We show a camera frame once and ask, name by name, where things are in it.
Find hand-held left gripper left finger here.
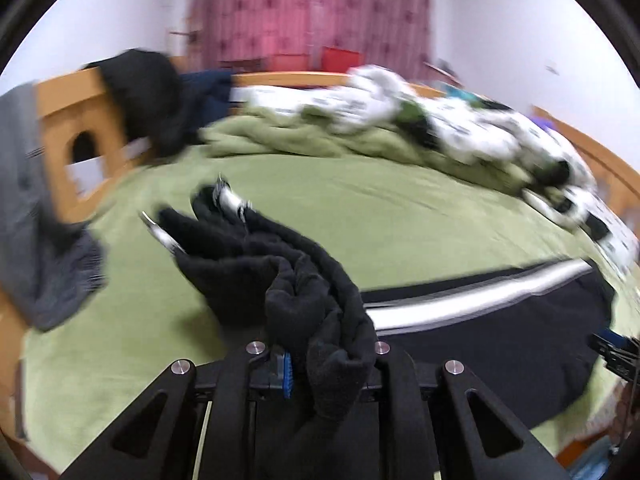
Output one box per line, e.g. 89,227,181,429
60,340,296,480

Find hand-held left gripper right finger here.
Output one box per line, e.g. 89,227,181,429
371,341,576,480

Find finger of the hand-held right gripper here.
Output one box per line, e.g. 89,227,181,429
592,332,640,376

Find black pants with white stripe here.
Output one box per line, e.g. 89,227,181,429
140,175,618,431

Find green fleece bed cover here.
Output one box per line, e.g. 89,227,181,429
20,125,640,471

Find crumpled green blanket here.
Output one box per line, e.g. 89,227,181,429
200,105,566,201

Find white flower print quilt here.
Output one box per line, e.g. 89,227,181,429
240,65,640,276

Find navy garment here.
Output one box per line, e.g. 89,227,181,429
177,70,236,131

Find grey jeans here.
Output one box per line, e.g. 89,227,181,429
0,82,108,333

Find black jacket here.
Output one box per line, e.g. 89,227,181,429
82,49,201,161

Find red chair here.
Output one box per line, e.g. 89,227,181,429
270,52,308,73
320,46,363,75

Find wooden coat rack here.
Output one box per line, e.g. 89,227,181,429
169,7,201,58

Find pink patterned curtain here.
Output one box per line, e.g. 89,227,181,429
307,0,433,81
187,0,313,71

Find wooden chair frame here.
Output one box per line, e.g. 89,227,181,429
425,60,461,86

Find wooden bed frame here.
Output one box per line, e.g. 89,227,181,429
0,67,640,456

